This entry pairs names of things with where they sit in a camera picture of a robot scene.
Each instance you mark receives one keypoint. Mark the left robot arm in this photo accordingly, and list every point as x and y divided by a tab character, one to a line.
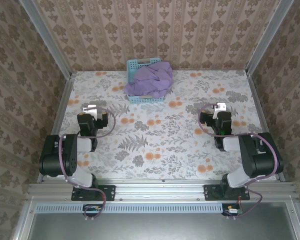
52	155

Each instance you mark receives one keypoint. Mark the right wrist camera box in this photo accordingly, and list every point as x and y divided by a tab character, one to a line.
221	107

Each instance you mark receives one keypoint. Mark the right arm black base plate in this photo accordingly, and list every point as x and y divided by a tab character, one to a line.
210	192

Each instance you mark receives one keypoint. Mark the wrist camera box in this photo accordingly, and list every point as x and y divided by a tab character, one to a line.
91	110
221	107

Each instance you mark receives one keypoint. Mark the aluminium frame post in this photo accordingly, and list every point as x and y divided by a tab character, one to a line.
267	37
47	41

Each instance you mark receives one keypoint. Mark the light blue plastic basket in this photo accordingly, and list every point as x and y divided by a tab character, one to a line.
133	66

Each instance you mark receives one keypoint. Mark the aluminium table side rail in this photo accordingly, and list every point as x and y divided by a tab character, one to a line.
259	105
61	107

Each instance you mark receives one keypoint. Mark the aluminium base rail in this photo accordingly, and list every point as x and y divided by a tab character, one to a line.
160	191

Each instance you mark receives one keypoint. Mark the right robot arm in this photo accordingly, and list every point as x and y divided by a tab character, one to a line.
260	162

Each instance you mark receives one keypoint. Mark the purple t-shirt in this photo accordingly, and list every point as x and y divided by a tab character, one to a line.
152	77

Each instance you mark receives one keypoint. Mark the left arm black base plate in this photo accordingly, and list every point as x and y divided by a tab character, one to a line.
108	192

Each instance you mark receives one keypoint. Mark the grey metal panel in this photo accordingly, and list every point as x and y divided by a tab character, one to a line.
165	227

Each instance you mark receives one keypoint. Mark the small connector board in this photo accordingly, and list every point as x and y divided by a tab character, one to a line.
92	208
232	211

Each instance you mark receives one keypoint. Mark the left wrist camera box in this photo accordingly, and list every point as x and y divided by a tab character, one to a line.
91	110

